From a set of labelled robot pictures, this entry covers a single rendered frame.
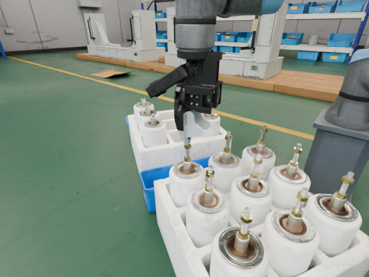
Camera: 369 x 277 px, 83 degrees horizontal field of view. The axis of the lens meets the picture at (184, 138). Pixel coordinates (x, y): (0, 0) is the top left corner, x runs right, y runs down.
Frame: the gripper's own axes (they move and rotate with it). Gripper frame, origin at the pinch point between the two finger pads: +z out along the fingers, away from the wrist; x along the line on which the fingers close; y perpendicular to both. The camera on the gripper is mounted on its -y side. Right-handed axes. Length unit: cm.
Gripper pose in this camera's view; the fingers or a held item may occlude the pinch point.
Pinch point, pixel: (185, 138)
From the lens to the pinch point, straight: 51.0
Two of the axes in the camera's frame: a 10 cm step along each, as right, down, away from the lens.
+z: 0.0, 8.8, 4.7
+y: 9.1, 1.9, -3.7
